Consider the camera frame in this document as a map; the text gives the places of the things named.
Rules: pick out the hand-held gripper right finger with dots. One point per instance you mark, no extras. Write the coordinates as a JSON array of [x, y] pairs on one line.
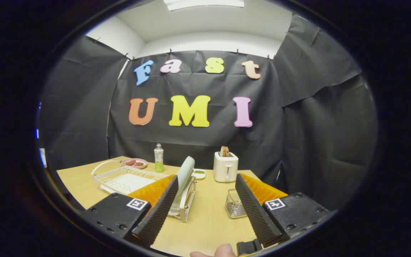
[[257, 214]]

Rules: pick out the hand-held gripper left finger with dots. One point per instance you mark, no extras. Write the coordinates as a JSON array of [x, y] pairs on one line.
[[159, 214]]

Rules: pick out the white dish rack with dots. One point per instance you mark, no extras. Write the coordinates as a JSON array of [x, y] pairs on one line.
[[127, 182]]

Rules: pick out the mint green plate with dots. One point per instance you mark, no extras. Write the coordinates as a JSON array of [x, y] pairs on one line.
[[186, 175]]

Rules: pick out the pink plate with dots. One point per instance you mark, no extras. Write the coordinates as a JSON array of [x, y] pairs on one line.
[[145, 164]]

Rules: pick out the white compartment dish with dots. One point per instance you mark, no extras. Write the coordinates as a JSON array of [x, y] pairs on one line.
[[200, 176]]

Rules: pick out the green drink bottle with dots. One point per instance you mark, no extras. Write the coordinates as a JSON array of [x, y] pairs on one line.
[[158, 160]]

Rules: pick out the white toaster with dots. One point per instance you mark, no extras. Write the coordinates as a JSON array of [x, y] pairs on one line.
[[225, 167]]

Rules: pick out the brown bread slice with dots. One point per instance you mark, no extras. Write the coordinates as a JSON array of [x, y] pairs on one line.
[[224, 151]]

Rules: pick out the ceiling light panel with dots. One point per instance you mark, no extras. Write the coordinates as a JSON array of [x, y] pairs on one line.
[[205, 3]]

